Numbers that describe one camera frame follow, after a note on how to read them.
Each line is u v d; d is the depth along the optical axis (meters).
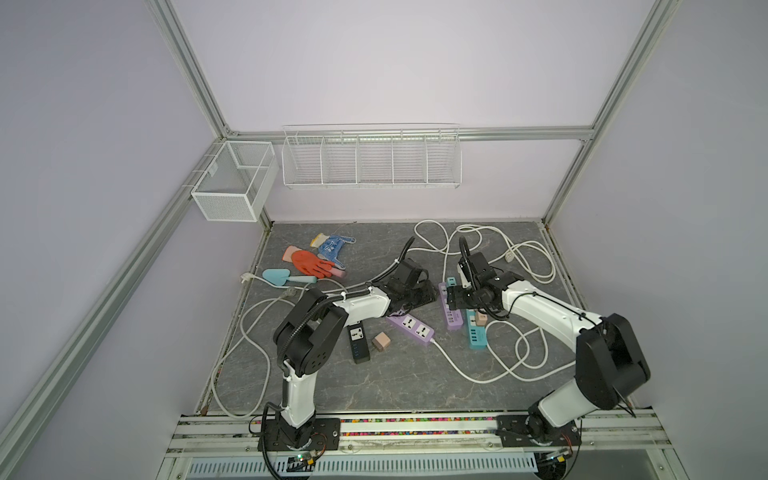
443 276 1.03
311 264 1.06
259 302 0.98
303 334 0.50
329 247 1.12
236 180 1.01
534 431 0.67
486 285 0.65
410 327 0.89
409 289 0.77
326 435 0.74
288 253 1.11
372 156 0.99
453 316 0.91
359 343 0.87
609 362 0.44
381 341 0.87
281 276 1.04
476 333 0.89
